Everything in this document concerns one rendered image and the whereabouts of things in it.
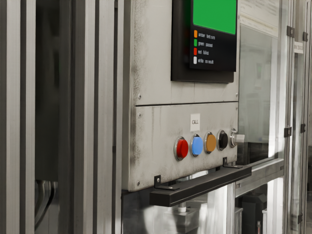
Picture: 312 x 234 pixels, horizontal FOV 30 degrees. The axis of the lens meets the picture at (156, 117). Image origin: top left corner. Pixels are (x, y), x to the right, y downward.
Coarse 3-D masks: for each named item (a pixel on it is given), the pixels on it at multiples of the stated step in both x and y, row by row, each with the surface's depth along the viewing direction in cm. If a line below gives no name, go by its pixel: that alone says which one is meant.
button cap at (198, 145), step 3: (195, 138) 99; (198, 138) 99; (195, 141) 99; (198, 141) 99; (201, 141) 100; (195, 144) 98; (198, 144) 99; (201, 144) 100; (195, 147) 98; (198, 147) 99; (201, 147) 100; (195, 150) 99; (198, 150) 99; (201, 150) 100; (195, 153) 99; (198, 153) 99
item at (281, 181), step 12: (288, 12) 152; (288, 24) 153; (288, 36) 153; (288, 48) 154; (288, 60) 154; (288, 72) 155; (288, 144) 157; (288, 156) 158; (228, 192) 118; (228, 204) 119; (228, 216) 119; (228, 228) 119; (276, 228) 156
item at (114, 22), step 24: (120, 0) 79; (120, 24) 79; (120, 48) 79; (120, 72) 80; (120, 96) 80; (120, 120) 80; (120, 144) 80; (120, 168) 81; (120, 192) 81; (120, 216) 81; (240, 216) 175; (264, 216) 167
